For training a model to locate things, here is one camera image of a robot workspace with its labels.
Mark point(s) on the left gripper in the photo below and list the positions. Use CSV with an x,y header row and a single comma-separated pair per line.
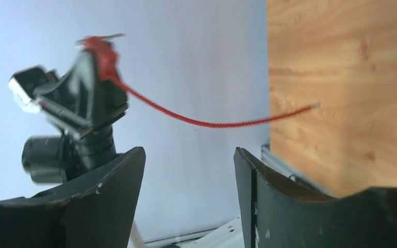
x,y
68,102

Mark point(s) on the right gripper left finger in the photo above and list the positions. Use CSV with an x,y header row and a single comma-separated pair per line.
x,y
94,210

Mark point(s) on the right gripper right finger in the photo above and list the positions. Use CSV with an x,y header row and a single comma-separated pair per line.
x,y
278,212

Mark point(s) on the red cable lock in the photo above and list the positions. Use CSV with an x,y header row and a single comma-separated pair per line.
x,y
107,58

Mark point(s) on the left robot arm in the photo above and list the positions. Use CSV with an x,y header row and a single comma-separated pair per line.
x,y
58,159

